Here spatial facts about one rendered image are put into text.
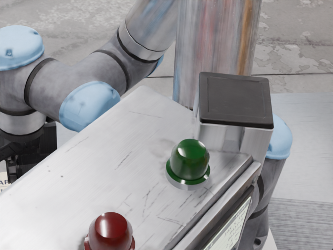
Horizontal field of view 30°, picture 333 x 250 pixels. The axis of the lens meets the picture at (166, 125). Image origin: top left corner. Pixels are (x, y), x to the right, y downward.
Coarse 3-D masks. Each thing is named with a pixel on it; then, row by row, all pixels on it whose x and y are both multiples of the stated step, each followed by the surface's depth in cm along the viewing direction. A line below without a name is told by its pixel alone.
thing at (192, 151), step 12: (180, 144) 35; (192, 144) 35; (180, 156) 35; (192, 156) 34; (204, 156) 35; (168, 168) 36; (180, 168) 35; (192, 168) 34; (204, 168) 35; (168, 180) 36; (180, 180) 35; (192, 180) 35; (204, 180) 35
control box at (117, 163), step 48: (144, 96) 41; (96, 144) 37; (144, 144) 38; (0, 192) 34; (48, 192) 34; (96, 192) 35; (144, 192) 35; (192, 192) 35; (240, 192) 37; (0, 240) 32; (48, 240) 32; (144, 240) 33; (192, 240) 34
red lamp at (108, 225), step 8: (104, 216) 31; (112, 216) 31; (120, 216) 31; (96, 224) 30; (104, 224) 30; (112, 224) 30; (120, 224) 31; (128, 224) 31; (96, 232) 30; (104, 232) 30; (112, 232) 30; (120, 232) 30; (128, 232) 31; (88, 240) 31; (96, 240) 30; (104, 240) 30; (112, 240) 30; (120, 240) 30; (128, 240) 31; (88, 248) 31; (96, 248) 30; (104, 248) 30; (112, 248) 30; (120, 248) 30; (128, 248) 31
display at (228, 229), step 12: (252, 192) 39; (240, 204) 37; (228, 216) 37; (240, 216) 39; (216, 228) 36; (228, 228) 38; (240, 228) 40; (204, 240) 35; (216, 240) 36; (228, 240) 39
